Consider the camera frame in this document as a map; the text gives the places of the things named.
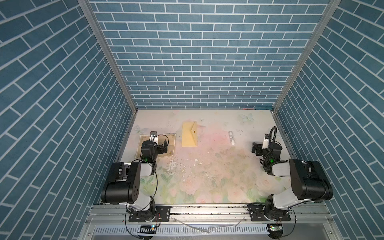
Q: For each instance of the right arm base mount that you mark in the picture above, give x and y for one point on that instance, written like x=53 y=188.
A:
x=260 y=213

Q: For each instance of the white vented cable duct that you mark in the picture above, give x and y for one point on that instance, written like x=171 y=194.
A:
x=180 y=230

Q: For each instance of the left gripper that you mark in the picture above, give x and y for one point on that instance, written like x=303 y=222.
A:
x=162 y=146

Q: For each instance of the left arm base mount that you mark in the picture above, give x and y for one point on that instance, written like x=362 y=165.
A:
x=163 y=212

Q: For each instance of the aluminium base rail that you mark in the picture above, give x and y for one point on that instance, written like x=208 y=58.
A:
x=309 y=221

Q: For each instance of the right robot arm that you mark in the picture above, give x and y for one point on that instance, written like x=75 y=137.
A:
x=309 y=182

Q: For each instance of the white glue stick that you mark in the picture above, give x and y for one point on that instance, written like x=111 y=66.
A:
x=232 y=139

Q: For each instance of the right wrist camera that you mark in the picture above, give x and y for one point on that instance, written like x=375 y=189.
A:
x=266 y=141

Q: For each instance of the yellow envelope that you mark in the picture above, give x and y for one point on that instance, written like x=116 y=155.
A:
x=189 y=134

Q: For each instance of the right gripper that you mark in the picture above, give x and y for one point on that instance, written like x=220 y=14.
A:
x=257 y=147

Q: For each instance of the cream letter paper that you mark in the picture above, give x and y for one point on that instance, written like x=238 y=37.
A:
x=171 y=139

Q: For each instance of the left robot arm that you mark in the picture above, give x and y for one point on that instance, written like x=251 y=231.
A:
x=122 y=185

